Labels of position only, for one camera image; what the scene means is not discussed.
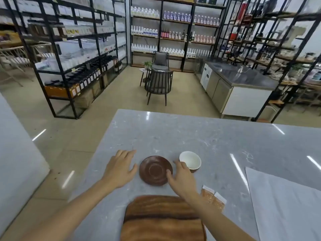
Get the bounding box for person's right hand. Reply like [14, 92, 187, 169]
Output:
[166, 160, 201, 204]

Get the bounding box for person's left hand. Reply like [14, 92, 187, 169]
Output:
[101, 149, 138, 190]

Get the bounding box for person's left forearm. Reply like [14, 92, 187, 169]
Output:
[20, 178, 112, 241]

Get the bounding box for person's right forearm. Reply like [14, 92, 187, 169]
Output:
[185, 195, 257, 241]

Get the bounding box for brown wooden saucer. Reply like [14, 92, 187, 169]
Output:
[139, 155, 174, 186]

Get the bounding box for white and brown tea cup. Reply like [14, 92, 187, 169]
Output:
[179, 151, 202, 173]

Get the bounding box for orange and white sachet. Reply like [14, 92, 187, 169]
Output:
[212, 192, 228, 213]
[201, 185, 216, 204]

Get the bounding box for striped wooden tray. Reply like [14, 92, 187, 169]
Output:
[120, 195, 207, 241]

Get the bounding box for dark slatted chair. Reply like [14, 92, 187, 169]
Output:
[145, 68, 174, 106]

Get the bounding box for small round side table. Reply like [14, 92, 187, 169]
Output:
[139, 68, 152, 87]

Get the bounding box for row of dark jars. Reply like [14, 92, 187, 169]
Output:
[45, 56, 123, 98]

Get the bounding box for stainless steel counter cabinet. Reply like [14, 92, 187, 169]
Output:
[200, 61, 279, 121]

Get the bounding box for grey cushioned chair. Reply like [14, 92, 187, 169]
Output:
[151, 51, 169, 72]

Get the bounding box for white panel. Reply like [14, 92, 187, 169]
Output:
[0, 93, 51, 235]

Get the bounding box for black shelf with jars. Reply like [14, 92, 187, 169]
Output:
[2, 0, 129, 120]

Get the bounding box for rows of white bottles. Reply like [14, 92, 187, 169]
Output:
[130, 6, 211, 58]

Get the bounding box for black shelf with bottles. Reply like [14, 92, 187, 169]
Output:
[129, 0, 227, 73]

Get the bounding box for rows of pink bottles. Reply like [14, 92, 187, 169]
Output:
[160, 14, 221, 44]

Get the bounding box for row of purple bottles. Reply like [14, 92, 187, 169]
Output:
[163, 11, 193, 21]

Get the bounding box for light wooden chair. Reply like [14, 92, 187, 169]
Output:
[0, 46, 34, 87]

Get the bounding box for black shelf with tableware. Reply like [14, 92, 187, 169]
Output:
[219, 0, 321, 124]

